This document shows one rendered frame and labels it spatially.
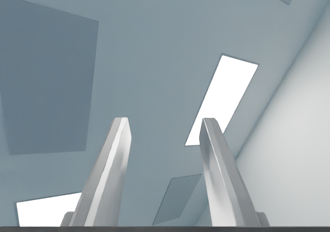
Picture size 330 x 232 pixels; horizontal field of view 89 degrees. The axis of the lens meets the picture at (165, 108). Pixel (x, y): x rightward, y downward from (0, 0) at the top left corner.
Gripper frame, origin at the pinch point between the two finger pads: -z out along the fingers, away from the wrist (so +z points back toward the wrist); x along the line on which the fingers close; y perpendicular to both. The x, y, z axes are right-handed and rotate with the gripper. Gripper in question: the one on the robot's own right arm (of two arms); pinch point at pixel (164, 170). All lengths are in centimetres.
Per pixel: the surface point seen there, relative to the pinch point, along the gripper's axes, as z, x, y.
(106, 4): -128, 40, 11
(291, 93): -175, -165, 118
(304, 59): -194, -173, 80
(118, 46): -125, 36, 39
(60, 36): -112, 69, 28
